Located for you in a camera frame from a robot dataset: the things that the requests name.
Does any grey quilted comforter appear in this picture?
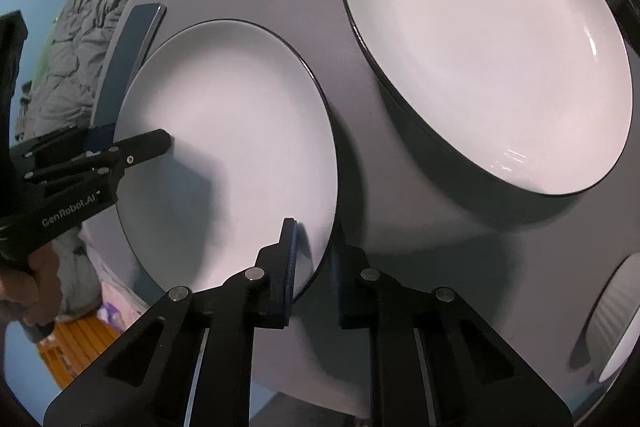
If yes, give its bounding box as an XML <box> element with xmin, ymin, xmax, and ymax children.
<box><xmin>14</xmin><ymin>0</ymin><xmax>226</xmax><ymax>142</ymax></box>

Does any grey cloth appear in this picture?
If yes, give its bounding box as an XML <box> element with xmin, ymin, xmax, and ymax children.
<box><xmin>51</xmin><ymin>227</ymin><xmax>104</xmax><ymax>319</ymax></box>

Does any large white plate black rim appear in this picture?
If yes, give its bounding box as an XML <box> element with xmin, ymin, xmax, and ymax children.
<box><xmin>340</xmin><ymin>0</ymin><xmax>634</xmax><ymax>198</ymax></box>

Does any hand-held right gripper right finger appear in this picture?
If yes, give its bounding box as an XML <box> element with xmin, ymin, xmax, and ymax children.
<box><xmin>331</xmin><ymin>222</ymin><xmax>572</xmax><ymax>427</ymax></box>

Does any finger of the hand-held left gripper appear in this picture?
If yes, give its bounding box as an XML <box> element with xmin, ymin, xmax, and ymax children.
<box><xmin>10</xmin><ymin>124</ymin><xmax>117</xmax><ymax>164</ymax></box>
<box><xmin>25</xmin><ymin>129</ymin><xmax>173</xmax><ymax>188</ymax></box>

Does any dark chair backrest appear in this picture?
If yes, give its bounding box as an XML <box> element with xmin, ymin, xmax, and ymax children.
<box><xmin>94</xmin><ymin>3</ymin><xmax>167</xmax><ymax>128</ymax></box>

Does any small white plate black rim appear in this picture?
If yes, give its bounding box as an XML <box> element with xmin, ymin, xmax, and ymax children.
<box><xmin>114</xmin><ymin>19</ymin><xmax>339</xmax><ymax>304</ymax></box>

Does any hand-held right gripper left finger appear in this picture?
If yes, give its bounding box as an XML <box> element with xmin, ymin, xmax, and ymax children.
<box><xmin>44</xmin><ymin>217</ymin><xmax>301</xmax><ymax>427</ymax></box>

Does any person's left hand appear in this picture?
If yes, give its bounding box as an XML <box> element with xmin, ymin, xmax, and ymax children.
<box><xmin>0</xmin><ymin>247</ymin><xmax>62</xmax><ymax>339</ymax></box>

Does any pale purple cloth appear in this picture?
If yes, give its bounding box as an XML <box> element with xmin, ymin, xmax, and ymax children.
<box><xmin>96</xmin><ymin>281</ymin><xmax>147</xmax><ymax>334</ymax></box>

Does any ribbed pale blue bowl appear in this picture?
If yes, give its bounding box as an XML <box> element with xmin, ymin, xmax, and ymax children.
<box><xmin>570</xmin><ymin>252</ymin><xmax>640</xmax><ymax>384</ymax></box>

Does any orange wooden wardrobe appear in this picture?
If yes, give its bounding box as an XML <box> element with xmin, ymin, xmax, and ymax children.
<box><xmin>36</xmin><ymin>316</ymin><xmax>124</xmax><ymax>392</ymax></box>

